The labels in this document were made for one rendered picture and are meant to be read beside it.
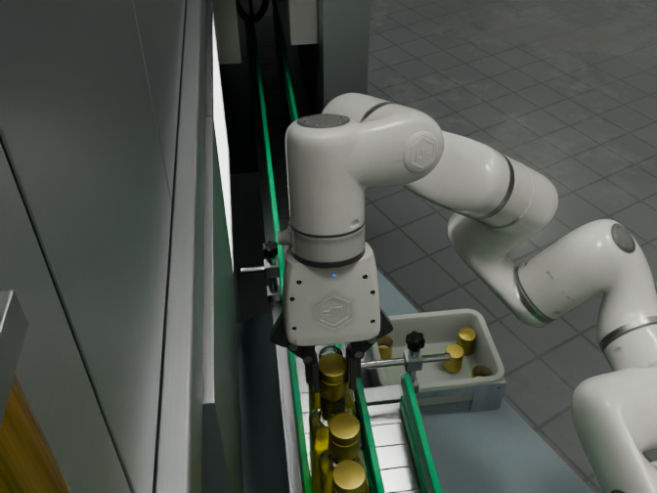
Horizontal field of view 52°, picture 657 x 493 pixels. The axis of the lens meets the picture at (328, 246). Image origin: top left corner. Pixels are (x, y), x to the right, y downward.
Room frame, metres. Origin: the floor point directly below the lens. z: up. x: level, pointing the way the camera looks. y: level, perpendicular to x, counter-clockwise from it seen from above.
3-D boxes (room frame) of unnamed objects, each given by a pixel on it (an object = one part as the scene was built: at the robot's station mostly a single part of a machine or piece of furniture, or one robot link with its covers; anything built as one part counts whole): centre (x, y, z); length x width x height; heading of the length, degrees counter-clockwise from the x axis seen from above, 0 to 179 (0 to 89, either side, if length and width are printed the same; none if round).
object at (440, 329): (0.81, -0.19, 0.80); 0.22 x 0.17 x 0.09; 97
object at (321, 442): (0.48, -0.01, 0.99); 0.06 x 0.06 x 0.21; 7
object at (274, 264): (0.89, 0.12, 0.94); 0.07 x 0.04 x 0.13; 97
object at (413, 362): (0.68, -0.11, 0.95); 0.17 x 0.03 x 0.12; 97
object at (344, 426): (0.43, -0.02, 1.14); 0.04 x 0.04 x 0.04
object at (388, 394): (0.68, -0.09, 0.85); 0.09 x 0.04 x 0.07; 97
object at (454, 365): (0.82, -0.23, 0.79); 0.04 x 0.04 x 0.04
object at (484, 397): (0.80, -0.16, 0.79); 0.27 x 0.17 x 0.08; 97
